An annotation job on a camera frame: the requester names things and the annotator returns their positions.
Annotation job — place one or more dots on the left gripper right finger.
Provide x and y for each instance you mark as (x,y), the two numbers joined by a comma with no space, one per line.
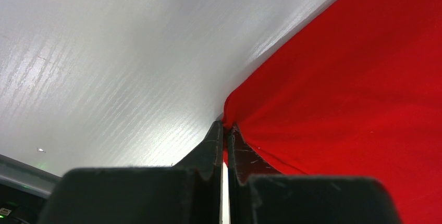
(258,193)

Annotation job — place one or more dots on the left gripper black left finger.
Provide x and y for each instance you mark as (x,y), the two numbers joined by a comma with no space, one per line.
(188,192)

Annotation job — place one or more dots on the red t-shirt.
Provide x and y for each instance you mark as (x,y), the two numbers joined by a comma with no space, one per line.
(356,92)

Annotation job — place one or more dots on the aluminium frame rail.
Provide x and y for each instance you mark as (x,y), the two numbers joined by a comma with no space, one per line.
(21,176)

